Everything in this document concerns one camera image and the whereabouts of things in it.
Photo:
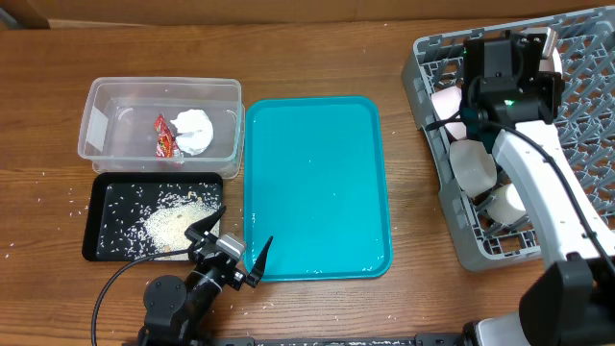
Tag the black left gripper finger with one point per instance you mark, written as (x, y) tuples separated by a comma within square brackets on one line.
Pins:
[(202, 229), (258, 269)]

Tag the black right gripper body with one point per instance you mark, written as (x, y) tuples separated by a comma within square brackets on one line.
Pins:
[(546, 81)]

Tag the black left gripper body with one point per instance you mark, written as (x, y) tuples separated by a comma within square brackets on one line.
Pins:
[(235, 278)]

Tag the large white plate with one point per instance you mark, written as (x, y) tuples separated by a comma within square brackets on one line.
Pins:
[(552, 64)]

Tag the red snack wrapper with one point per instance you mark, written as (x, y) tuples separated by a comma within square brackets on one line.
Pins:
[(167, 146)]

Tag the white napkin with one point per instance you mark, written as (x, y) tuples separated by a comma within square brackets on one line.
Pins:
[(194, 131)]

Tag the pink bowl with rice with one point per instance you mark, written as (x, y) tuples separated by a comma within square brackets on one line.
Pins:
[(446, 104)]

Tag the grey white bowl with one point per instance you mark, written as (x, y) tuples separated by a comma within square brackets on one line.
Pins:
[(474, 169)]

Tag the white paper cup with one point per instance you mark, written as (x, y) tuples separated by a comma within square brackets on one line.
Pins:
[(507, 206)]

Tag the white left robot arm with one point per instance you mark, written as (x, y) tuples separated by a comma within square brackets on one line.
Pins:
[(175, 307)]

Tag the grey dishwasher rack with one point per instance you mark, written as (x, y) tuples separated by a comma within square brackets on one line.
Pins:
[(585, 123)]

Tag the black rectangular tray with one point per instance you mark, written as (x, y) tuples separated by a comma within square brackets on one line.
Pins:
[(133, 215)]

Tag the clear plastic bin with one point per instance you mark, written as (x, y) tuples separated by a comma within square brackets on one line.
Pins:
[(118, 127)]

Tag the teal plastic tray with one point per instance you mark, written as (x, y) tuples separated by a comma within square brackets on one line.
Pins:
[(315, 189)]

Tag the black rail at bottom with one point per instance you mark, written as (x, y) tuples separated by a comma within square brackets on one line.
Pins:
[(428, 339)]

